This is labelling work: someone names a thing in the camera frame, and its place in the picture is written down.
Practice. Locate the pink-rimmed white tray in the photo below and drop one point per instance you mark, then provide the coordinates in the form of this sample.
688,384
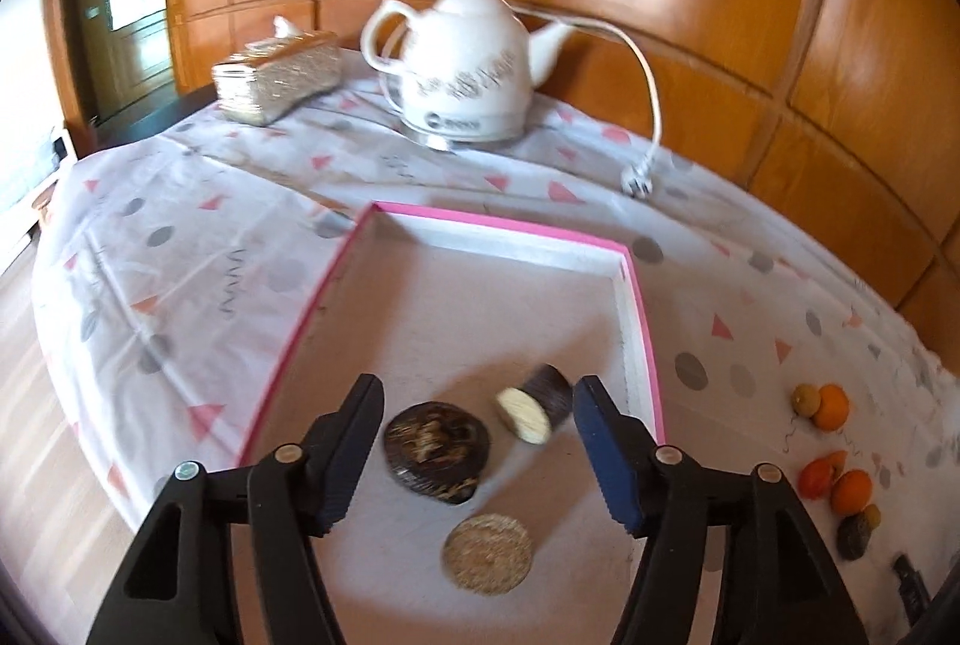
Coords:
457,404

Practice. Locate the orange mandarin with stem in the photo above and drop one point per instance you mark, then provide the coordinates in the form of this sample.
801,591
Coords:
851,493

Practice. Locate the small yellow-green fruit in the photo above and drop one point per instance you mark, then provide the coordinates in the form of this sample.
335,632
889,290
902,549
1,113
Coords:
806,400

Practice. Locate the white ceramic electric kettle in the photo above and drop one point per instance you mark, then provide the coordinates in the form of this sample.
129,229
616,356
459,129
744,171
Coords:
466,69

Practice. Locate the patterned white tablecloth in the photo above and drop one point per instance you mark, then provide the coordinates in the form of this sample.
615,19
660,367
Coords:
206,293

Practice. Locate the dark brown small fruit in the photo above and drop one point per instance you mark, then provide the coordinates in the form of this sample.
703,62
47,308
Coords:
852,536

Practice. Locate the orange carrot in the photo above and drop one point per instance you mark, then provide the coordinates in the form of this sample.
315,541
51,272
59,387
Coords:
816,479

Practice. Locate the dark brown round cake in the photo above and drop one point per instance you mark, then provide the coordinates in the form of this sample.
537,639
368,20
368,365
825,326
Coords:
437,450

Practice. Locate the dark cylinder cream end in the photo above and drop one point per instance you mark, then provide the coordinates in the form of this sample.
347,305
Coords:
535,410

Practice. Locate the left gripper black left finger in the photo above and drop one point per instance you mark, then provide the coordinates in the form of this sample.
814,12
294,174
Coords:
176,583

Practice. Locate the ornate silver tissue box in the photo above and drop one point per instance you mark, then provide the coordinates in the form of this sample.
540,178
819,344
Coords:
261,82

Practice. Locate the dark cylinder grainy top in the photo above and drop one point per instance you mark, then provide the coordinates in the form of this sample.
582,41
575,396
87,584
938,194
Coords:
488,554

